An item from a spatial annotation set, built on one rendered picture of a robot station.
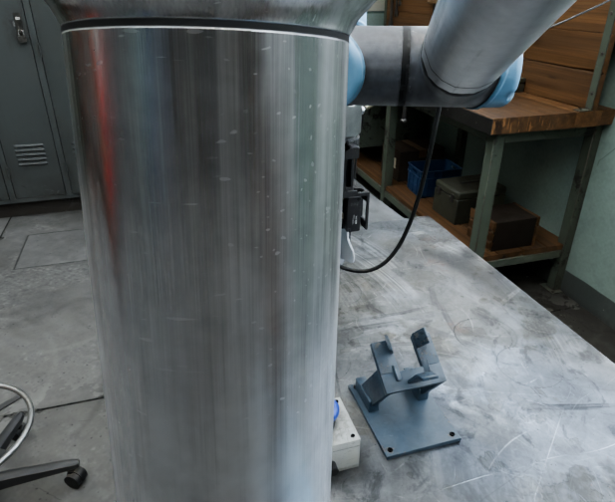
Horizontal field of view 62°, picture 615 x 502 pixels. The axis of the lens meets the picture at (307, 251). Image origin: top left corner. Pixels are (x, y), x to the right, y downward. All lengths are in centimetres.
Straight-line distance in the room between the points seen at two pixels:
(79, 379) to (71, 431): 26
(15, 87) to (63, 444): 215
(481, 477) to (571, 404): 19
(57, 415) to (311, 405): 186
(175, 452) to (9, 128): 335
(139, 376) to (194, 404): 2
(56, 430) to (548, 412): 157
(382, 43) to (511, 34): 19
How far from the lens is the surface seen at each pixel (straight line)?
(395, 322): 88
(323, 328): 17
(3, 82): 344
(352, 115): 63
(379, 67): 51
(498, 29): 34
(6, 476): 175
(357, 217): 67
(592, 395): 83
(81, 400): 204
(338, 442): 62
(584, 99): 237
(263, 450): 17
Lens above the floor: 130
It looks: 28 degrees down
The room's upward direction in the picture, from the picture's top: straight up
